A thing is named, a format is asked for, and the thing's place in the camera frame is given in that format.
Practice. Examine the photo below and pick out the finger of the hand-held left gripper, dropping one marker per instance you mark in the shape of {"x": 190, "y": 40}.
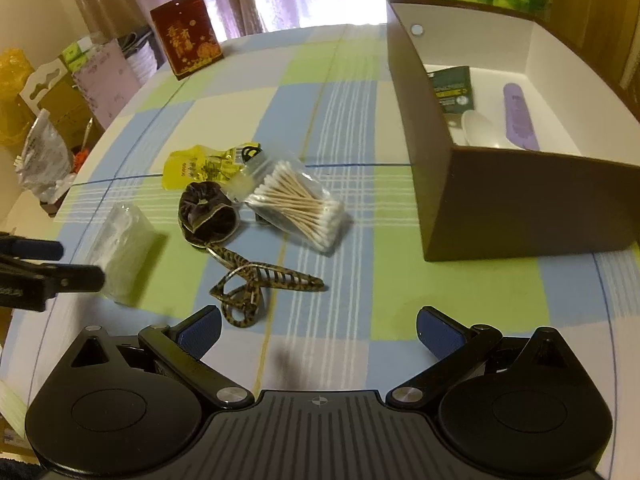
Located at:
{"x": 75, "y": 277}
{"x": 30, "y": 249}

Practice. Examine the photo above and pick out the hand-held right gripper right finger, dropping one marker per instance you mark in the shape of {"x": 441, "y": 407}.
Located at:
{"x": 439, "y": 332}

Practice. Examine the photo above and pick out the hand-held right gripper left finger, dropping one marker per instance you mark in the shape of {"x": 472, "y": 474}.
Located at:
{"x": 202, "y": 332}

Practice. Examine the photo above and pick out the clear plastic packet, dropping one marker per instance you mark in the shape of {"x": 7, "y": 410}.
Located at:
{"x": 127, "y": 255}

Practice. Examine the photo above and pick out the leopard print hair clip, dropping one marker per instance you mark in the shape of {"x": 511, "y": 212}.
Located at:
{"x": 265, "y": 277}

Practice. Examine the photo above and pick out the brown velvet scrunchie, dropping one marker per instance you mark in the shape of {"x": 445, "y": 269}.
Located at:
{"x": 207, "y": 215}

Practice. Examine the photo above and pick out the brown cardboard box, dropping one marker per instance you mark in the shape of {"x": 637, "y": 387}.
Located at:
{"x": 525, "y": 210}

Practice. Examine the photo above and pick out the bag of cotton swabs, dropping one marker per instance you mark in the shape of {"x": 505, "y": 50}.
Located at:
{"x": 300, "y": 205}

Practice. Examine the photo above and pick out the yellow sachet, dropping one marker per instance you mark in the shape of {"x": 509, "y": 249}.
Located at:
{"x": 192, "y": 165}

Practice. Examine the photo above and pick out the white ceramic spoon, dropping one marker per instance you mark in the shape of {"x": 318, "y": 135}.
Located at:
{"x": 477, "y": 125}

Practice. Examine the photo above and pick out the purple cosmetic tube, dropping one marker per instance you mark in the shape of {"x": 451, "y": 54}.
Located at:
{"x": 520, "y": 117}

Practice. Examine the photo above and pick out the dark green snack packet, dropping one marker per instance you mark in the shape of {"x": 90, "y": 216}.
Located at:
{"x": 452, "y": 89}

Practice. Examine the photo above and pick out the desktop with checked tablecloth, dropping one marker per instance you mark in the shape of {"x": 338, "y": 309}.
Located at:
{"x": 350, "y": 220}

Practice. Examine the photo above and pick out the clear crumpled plastic bag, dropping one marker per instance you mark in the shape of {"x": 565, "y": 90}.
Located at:
{"x": 47, "y": 157}

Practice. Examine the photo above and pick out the yellow plastic bag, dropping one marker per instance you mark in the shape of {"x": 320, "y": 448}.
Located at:
{"x": 14, "y": 95}

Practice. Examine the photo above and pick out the white cardboard hanger piece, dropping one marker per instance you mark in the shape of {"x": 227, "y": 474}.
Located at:
{"x": 47, "y": 85}

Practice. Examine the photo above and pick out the purple paper bag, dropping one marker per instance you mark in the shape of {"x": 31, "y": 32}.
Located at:
{"x": 102, "y": 85}

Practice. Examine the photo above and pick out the small green tissue box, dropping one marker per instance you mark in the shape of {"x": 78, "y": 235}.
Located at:
{"x": 77, "y": 52}

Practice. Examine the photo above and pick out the red gift box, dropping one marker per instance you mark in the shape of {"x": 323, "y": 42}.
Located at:
{"x": 187, "y": 35}

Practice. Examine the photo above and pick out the wooden door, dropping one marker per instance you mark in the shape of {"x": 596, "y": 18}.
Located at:
{"x": 600, "y": 10}

